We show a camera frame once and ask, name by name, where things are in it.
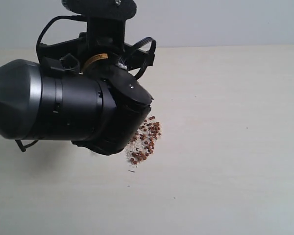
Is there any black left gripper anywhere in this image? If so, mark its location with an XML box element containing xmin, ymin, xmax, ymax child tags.
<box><xmin>36</xmin><ymin>18</ymin><xmax>154</xmax><ymax>76</ymax></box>

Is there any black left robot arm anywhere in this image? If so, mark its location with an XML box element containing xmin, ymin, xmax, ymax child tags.
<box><xmin>0</xmin><ymin>15</ymin><xmax>156</xmax><ymax>156</ymax></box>

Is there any pile of brown pellets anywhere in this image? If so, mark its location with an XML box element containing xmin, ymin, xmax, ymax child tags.
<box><xmin>124</xmin><ymin>115</ymin><xmax>163</xmax><ymax>167</ymax></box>

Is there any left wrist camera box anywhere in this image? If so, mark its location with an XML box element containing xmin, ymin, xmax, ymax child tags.
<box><xmin>61</xmin><ymin>0</ymin><xmax>137</xmax><ymax>21</ymax></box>

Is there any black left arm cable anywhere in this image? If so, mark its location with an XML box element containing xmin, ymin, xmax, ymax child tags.
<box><xmin>14</xmin><ymin>15</ymin><xmax>158</xmax><ymax>153</ymax></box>

